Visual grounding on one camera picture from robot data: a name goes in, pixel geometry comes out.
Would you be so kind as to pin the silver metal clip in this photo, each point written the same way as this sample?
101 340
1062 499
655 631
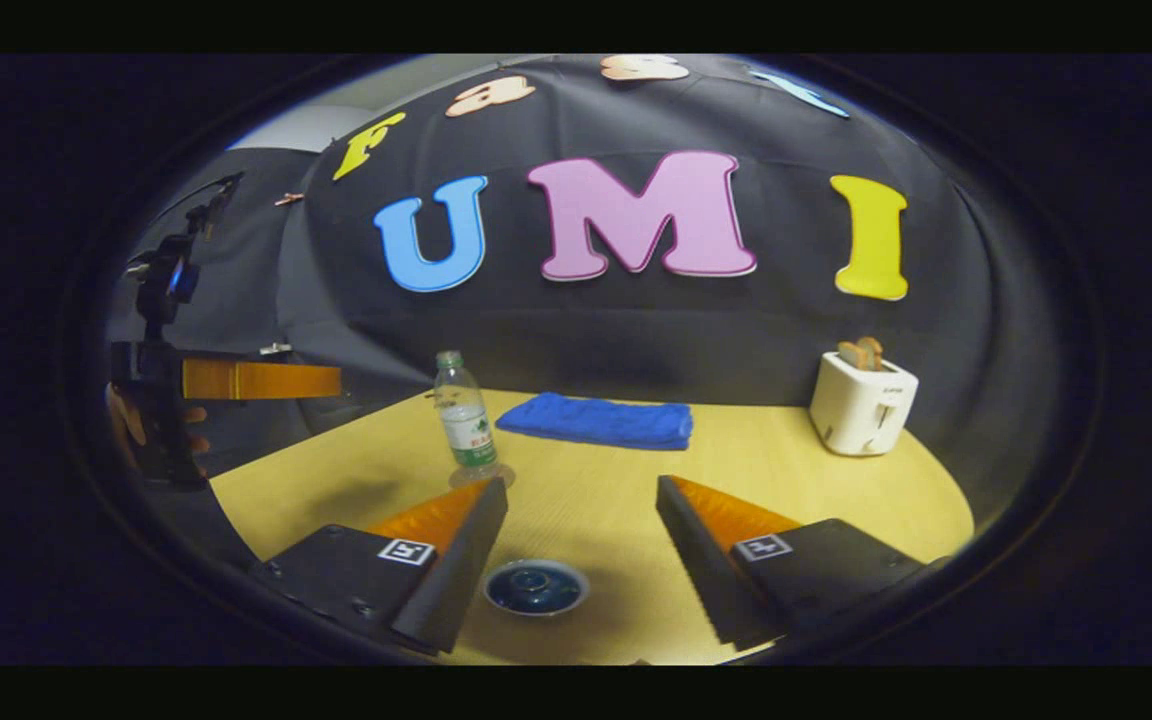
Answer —
276 350

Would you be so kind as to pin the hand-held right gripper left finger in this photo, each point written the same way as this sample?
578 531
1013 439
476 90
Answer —
451 570

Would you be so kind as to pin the clear plastic water bottle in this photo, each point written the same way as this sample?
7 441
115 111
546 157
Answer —
466 420

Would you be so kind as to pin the black backdrop cloth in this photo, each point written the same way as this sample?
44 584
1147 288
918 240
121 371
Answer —
636 320

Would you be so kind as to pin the toast slice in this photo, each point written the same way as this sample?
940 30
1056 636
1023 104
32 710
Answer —
850 355
872 352

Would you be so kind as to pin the blue folded towel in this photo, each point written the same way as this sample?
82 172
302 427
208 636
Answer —
596 420

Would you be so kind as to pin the copper clip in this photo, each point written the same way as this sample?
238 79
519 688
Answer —
288 199

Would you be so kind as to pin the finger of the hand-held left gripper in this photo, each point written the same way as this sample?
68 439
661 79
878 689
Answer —
261 380

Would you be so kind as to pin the white toaster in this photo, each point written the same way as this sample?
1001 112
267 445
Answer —
861 405

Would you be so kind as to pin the dark blue teacup lid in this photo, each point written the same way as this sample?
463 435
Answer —
536 588

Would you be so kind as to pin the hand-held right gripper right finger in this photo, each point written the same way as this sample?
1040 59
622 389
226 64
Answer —
711 570

